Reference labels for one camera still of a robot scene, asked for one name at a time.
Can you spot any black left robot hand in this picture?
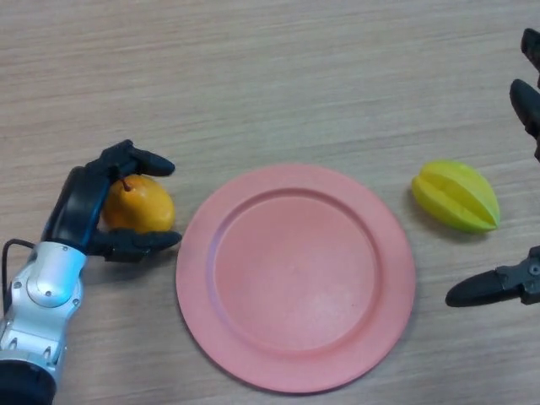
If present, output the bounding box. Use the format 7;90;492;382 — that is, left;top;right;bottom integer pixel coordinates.
41;139;183;263

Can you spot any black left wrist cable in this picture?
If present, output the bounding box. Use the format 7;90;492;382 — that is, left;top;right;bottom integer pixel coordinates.
2;238;40;316

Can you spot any yellow-green starfruit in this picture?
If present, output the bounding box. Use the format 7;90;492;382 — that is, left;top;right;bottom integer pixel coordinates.
411;159;502;235

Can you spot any yellow pear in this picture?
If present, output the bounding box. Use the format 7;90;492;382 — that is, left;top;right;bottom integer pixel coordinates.
100;175;176;234

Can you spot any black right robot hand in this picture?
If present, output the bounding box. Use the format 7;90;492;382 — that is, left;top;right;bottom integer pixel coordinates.
445;28;540;309

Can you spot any pink round plate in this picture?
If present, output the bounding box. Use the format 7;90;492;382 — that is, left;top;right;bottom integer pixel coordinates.
175;164;417;396

